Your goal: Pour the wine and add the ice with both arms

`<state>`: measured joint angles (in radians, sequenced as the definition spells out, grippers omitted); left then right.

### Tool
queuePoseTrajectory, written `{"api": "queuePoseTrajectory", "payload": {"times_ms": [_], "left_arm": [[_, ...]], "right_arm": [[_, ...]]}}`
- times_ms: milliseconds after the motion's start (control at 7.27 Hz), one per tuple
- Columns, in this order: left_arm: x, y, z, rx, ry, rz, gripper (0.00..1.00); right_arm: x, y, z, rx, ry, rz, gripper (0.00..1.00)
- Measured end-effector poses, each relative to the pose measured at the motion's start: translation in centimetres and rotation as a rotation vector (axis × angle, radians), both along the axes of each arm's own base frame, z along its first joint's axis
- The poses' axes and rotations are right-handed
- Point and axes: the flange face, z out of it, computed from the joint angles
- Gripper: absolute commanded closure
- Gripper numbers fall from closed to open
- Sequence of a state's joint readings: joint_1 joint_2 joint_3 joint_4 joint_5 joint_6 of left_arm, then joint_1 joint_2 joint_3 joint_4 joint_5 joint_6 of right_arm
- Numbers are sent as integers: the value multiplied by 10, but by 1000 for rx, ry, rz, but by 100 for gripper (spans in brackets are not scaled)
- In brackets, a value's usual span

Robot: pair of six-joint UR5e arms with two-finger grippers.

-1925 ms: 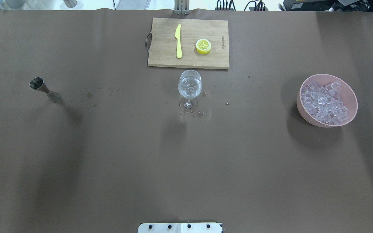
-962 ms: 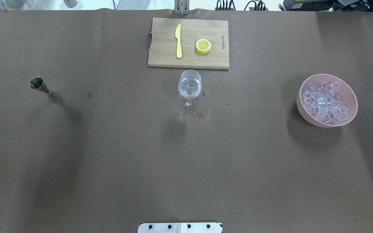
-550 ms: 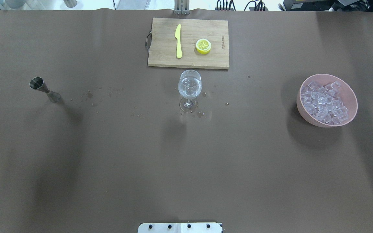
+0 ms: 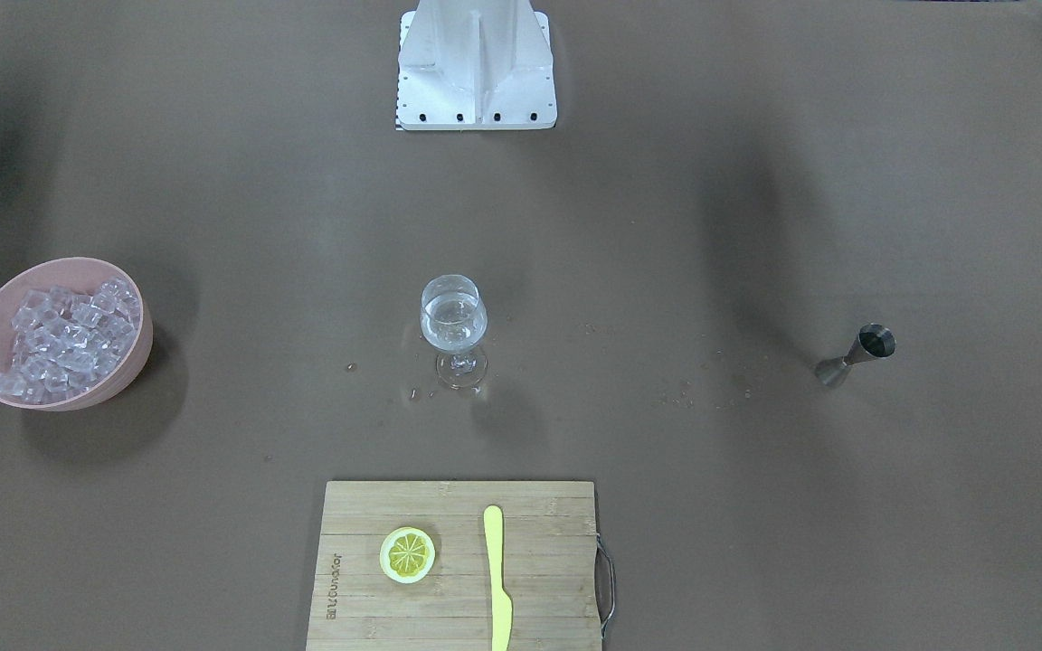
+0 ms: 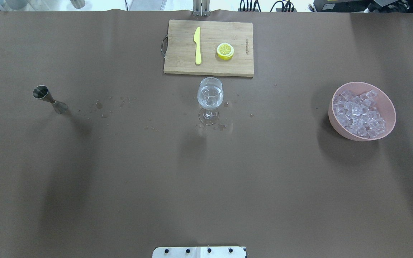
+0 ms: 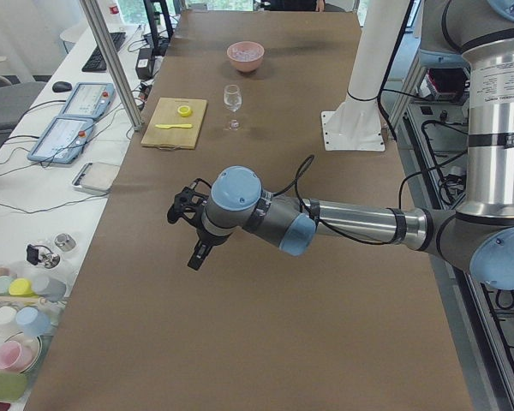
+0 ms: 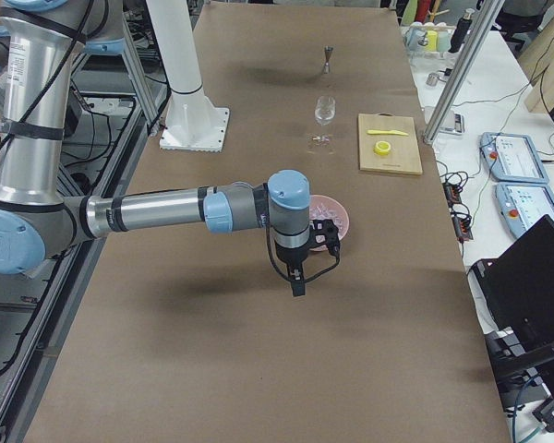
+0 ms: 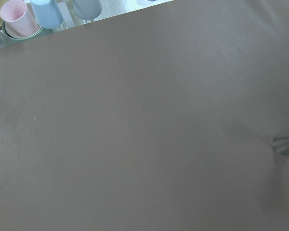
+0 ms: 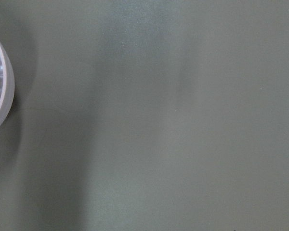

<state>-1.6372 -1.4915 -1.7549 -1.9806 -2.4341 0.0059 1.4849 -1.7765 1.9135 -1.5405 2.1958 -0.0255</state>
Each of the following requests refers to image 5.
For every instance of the yellow plastic knife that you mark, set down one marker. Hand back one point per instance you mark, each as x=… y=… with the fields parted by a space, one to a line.
x=196 y=39

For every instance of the pink bowl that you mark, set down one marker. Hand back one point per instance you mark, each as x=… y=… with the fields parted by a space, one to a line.
x=384 y=106

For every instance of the pile of ice cubes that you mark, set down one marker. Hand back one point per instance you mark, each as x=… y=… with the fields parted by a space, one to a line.
x=358 y=114

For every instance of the clear wine glass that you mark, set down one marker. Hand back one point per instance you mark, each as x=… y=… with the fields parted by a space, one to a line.
x=210 y=96

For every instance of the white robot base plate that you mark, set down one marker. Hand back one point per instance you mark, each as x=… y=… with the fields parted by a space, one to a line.
x=200 y=252

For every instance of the wooden cutting board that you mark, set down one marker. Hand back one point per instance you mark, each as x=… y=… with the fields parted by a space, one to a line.
x=180 y=53

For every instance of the steel double jigger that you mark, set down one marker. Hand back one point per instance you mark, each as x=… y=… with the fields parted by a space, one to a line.
x=42 y=93

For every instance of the yellow lemon slice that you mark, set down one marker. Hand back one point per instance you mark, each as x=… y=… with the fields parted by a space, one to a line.
x=225 y=51

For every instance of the aluminium frame post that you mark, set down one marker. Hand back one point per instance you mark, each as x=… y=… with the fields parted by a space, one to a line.
x=201 y=8

